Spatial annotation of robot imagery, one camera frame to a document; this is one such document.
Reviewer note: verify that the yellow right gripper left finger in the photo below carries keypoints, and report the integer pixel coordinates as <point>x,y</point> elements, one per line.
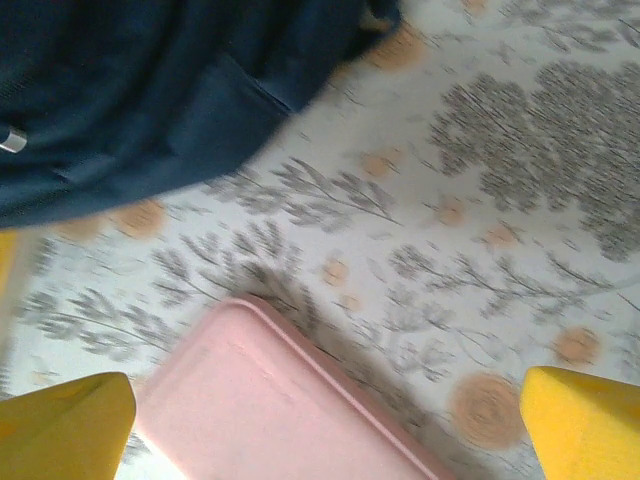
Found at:
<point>60,435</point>

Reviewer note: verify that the pink case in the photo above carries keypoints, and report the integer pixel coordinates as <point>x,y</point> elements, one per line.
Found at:
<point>260,400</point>

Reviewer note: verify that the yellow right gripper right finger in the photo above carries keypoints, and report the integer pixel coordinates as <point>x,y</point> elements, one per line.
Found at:
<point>590,430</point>

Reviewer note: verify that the navy blue backpack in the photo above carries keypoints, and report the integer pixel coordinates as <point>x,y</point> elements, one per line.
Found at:
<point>125,100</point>

